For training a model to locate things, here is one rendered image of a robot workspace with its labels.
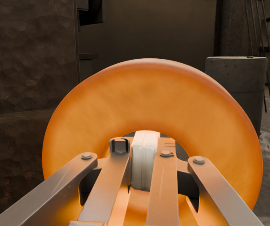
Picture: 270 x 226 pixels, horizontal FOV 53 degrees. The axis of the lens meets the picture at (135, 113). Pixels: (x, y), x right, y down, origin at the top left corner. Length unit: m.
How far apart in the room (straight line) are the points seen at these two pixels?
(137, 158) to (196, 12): 8.34
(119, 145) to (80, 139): 0.04
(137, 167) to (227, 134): 0.06
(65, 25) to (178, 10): 7.57
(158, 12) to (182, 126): 7.57
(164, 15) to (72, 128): 7.67
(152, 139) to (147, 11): 7.41
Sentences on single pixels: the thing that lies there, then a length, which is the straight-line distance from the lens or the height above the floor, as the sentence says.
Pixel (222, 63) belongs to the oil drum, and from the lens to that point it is 2.69.
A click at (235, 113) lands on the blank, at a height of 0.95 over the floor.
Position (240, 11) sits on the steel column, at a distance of 4.39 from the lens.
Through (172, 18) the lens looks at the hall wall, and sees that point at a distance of 7.96.
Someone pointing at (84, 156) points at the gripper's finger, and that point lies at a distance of 0.16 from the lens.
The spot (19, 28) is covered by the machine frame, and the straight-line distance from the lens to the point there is 0.55.
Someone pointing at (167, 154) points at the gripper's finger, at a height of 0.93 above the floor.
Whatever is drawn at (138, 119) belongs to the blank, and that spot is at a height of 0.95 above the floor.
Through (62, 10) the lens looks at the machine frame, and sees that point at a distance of 0.57.
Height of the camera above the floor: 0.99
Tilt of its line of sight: 14 degrees down
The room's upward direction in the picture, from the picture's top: straight up
